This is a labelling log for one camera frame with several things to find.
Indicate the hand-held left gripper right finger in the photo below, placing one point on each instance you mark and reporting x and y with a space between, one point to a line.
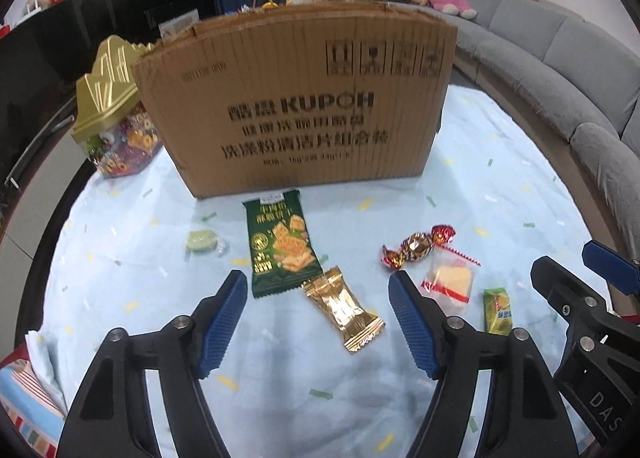
415 323

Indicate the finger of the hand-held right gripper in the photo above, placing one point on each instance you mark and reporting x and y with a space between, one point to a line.
560 283
612 265

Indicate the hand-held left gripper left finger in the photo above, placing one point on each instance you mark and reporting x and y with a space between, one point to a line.
222 323

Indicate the clear cake slice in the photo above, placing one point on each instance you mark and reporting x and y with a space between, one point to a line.
450 280

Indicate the yellow green snack packet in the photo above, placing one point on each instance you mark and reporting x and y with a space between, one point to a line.
497 310

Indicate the gold foil snack packet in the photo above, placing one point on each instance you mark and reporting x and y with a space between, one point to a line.
345 310

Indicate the twisted foil candy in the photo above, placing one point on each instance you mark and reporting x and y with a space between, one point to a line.
415 247

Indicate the pale green candy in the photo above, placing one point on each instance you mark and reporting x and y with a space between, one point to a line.
200 241

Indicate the brown cardboard box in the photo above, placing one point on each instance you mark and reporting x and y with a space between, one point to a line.
300 113

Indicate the light blue confetti tablecloth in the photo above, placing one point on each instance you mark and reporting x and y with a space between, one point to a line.
150 238

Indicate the colourful striped cloth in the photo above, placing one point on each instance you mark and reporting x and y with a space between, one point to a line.
25 398

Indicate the grey sectional sofa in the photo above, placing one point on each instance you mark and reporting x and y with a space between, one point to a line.
550 48

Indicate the grey television cabinet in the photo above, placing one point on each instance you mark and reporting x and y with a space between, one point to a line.
50 173

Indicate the gold lidded candy container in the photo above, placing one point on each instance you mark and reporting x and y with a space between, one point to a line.
107 88

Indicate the black television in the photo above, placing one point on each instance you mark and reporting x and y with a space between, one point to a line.
40 68

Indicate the black upright piano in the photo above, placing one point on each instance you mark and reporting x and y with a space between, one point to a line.
150 3

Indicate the white router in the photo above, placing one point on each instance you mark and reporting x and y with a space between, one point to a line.
34 3

